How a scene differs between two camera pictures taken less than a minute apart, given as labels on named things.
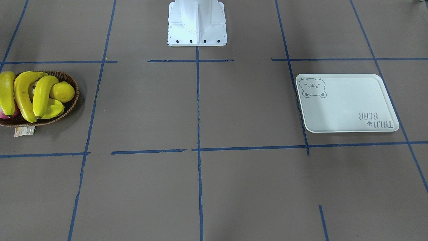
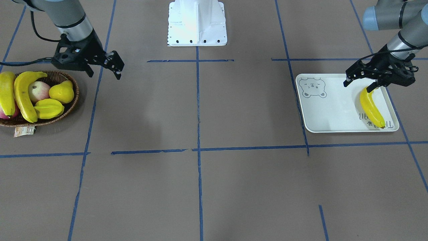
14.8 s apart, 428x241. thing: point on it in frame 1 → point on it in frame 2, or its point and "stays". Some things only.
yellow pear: x=63 y=91 stays
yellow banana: x=7 y=81 stays
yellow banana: x=23 y=97 stays
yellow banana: x=41 y=89 → x=370 y=108
